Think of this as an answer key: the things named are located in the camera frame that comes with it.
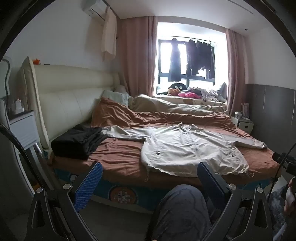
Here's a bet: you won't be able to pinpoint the white air conditioner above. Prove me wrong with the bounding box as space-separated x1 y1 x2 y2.
81 0 109 20

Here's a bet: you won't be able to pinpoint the pile of clothes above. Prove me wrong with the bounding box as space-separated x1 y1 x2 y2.
188 82 228 102

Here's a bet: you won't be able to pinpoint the brown blanket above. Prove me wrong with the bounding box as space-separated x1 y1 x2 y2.
50 96 281 183

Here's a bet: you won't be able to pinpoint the clothes rod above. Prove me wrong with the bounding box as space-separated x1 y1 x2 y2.
159 35 218 43

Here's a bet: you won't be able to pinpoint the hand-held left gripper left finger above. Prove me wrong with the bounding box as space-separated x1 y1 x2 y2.
25 161 103 241

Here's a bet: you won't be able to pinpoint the pale pillow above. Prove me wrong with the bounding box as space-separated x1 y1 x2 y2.
102 85 134 107

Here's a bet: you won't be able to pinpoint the white nightstand dark top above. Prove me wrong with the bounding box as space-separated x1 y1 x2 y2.
7 110 40 150

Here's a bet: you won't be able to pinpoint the cream padded headboard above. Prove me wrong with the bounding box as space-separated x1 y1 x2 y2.
17 56 121 149

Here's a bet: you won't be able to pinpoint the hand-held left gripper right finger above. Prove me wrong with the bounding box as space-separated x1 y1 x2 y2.
197 161 273 241

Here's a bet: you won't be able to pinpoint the person's left leg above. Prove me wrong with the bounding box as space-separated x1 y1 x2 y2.
143 185 213 241

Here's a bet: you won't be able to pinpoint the dark hanging garment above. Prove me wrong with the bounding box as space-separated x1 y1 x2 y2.
186 39 199 77
196 41 216 80

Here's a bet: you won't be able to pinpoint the beige jacket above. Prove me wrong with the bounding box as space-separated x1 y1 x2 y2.
100 123 267 178

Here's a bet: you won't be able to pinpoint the window with black frame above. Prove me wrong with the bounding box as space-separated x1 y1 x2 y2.
157 22 228 98

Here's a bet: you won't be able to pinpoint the wavy white frame mirror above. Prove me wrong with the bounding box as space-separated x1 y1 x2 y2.
0 56 13 100

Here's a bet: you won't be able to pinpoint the cream hanging garment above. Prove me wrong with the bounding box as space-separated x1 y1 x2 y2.
101 7 117 62

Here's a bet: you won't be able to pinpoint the small white bottle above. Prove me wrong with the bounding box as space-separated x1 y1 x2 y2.
14 98 25 113

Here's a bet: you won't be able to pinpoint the pink curtain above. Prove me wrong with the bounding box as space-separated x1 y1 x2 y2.
117 16 159 98
225 29 246 116

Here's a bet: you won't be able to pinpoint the black folded clothes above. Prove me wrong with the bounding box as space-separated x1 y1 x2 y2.
51 124 103 160

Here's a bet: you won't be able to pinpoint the dark hanging pants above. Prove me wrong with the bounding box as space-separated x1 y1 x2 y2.
167 38 183 82

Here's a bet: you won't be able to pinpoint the black plush toy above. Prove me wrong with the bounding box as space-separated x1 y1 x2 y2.
168 82 189 93

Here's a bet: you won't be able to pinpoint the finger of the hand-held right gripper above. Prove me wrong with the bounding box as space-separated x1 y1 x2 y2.
272 152 287 163

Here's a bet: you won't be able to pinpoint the person's right hand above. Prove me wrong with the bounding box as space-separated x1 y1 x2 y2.
283 177 296 216

